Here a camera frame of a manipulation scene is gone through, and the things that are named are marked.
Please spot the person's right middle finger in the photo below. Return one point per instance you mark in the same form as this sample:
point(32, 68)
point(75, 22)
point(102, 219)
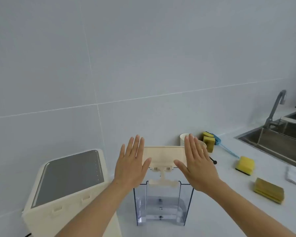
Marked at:
point(193, 146)

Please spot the person's left hand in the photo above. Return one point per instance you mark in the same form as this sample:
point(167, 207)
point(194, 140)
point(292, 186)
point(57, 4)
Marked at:
point(128, 170)

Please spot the person's left middle finger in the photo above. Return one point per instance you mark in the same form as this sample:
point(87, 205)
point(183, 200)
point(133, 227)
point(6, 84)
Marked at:
point(136, 146)

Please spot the small black utensil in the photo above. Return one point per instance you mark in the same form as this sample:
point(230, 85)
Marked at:
point(213, 160)

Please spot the cream plastic tank lid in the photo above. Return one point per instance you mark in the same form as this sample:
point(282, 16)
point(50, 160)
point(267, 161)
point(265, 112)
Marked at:
point(162, 155)

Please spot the small yellow sponge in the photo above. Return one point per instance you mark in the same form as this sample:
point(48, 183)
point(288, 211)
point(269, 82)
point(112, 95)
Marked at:
point(208, 134)

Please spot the person's left thumb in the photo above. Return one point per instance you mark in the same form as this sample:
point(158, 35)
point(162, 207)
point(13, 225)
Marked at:
point(146, 164)

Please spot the person's right little finger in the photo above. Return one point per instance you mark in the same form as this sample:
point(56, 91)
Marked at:
point(205, 156)

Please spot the white cup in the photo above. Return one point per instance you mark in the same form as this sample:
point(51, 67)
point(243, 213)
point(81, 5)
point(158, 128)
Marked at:
point(183, 140)

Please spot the clear plastic water tank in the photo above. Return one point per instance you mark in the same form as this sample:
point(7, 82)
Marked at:
point(162, 207)

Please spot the person's right forearm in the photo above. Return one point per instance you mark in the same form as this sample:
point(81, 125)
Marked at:
point(246, 212)

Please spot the person's right thumb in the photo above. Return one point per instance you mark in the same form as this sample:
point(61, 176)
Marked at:
point(180, 165)

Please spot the cream water dispenser appliance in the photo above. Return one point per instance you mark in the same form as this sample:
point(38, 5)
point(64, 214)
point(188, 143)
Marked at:
point(64, 194)

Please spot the yellow sponge with black base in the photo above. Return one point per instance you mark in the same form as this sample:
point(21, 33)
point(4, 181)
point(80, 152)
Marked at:
point(245, 165)

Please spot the person's right hand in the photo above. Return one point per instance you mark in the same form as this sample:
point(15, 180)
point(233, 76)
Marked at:
point(199, 172)

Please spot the flat yellow-green scouring sponge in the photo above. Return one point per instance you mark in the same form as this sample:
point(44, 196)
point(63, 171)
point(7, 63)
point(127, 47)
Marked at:
point(268, 190)

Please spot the person's left little finger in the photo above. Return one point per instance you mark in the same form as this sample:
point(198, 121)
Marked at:
point(121, 153)

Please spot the stainless steel sink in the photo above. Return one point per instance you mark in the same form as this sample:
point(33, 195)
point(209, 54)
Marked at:
point(278, 143)

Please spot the person's left forearm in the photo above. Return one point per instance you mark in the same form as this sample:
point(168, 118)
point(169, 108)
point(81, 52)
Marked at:
point(96, 209)

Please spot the metal kitchen faucet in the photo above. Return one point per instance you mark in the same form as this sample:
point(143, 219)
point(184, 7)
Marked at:
point(273, 111)

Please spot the upright yellow-green sponge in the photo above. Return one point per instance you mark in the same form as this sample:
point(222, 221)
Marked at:
point(209, 144)

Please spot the cream paper cup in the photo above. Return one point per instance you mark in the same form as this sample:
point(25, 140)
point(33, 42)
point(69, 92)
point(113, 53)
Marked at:
point(203, 145)

